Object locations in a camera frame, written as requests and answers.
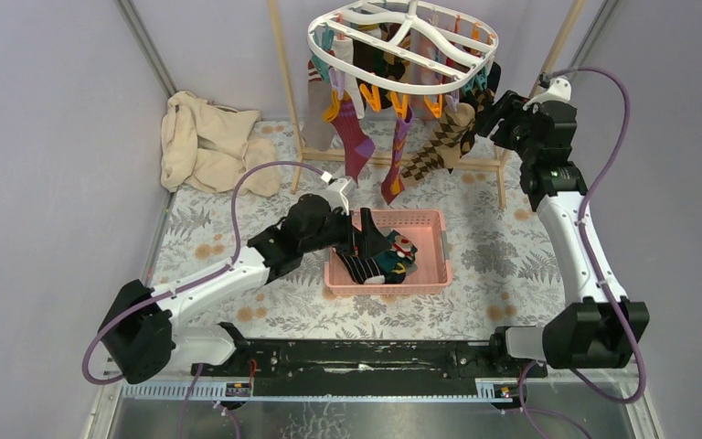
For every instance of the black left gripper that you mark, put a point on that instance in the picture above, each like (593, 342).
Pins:
(369, 242)

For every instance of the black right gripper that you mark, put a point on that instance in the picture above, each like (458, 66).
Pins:
(508, 108)

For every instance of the black pinstriped sock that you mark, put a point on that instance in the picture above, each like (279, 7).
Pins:
(363, 271)

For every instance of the teal green sock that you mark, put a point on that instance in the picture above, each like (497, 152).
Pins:
(402, 250)

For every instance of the navy santa sock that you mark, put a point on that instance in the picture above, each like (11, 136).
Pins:
(398, 273)

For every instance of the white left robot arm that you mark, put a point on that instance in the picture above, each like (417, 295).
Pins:
(146, 330)

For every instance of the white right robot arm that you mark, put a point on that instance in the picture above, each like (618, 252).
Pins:
(599, 327)

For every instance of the white round clip hanger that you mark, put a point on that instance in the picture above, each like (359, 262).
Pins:
(467, 43)

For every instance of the brown argyle sock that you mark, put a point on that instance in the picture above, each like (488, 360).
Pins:
(481, 102)

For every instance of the pink plastic basket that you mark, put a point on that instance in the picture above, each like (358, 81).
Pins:
(416, 262)

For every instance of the magenta purple striped sock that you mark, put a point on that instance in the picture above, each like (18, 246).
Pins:
(392, 184)

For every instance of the tan argyle sock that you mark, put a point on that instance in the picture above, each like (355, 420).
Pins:
(451, 139)

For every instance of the beige long sock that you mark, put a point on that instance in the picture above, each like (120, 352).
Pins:
(317, 132)

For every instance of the mustard yellow sock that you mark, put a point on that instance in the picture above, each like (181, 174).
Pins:
(331, 113)

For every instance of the cream crumpled cloth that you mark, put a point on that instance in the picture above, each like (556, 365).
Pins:
(209, 147)

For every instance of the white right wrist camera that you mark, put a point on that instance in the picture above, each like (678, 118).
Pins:
(558, 90)

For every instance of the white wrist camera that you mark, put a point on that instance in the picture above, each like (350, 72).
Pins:
(338, 191)
(558, 90)

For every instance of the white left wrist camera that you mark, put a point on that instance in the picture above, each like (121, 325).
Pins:
(338, 191)

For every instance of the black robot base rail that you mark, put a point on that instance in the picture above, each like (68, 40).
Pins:
(306, 368)

